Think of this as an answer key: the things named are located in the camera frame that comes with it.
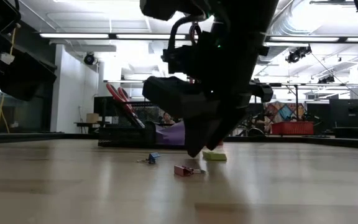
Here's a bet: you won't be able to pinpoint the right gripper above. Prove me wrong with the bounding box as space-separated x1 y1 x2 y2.
142 76 275 158

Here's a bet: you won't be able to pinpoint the yellow sticky note pad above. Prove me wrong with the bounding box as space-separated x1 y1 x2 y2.
202 150 228 162

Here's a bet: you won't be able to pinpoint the purple sticky note pad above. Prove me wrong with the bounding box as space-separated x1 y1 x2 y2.
155 121 186 146

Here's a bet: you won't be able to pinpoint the black mesh desk organizer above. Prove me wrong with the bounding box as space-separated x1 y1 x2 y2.
97 101 188 149

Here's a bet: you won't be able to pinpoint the red-handled scissors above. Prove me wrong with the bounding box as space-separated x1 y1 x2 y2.
105 83 146 129

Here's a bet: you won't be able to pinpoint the person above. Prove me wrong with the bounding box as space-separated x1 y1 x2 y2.
161 111 176 125

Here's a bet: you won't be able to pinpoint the red binder clip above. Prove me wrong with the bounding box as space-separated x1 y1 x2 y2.
173 165 207 177

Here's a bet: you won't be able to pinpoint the long ceiling strip light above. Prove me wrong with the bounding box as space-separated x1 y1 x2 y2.
39 32 358 44

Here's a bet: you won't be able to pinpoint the blue binder clip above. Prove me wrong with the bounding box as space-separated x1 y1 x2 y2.
137 152 161 165

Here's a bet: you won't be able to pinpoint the black ceiling spotlight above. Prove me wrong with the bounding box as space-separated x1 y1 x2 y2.
83 52 98 66

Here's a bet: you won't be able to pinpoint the colourful patchwork quilt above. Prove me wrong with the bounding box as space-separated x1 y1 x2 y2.
264 102 308 123

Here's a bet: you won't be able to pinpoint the small black monitor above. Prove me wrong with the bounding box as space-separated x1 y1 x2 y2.
93 96 113 118

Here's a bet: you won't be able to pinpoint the large black monitor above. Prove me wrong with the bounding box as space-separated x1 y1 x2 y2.
328 98 358 128

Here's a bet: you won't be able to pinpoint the yellow cable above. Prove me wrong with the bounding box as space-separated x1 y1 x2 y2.
0 76 11 134

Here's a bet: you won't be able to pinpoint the black aluminium table frame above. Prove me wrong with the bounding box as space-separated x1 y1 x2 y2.
0 132 358 151

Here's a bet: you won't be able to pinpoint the black ceiling camera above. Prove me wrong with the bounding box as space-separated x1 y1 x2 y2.
285 45 313 65

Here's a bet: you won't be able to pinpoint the silver ventilation duct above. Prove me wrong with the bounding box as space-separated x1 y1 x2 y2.
264 0 323 65

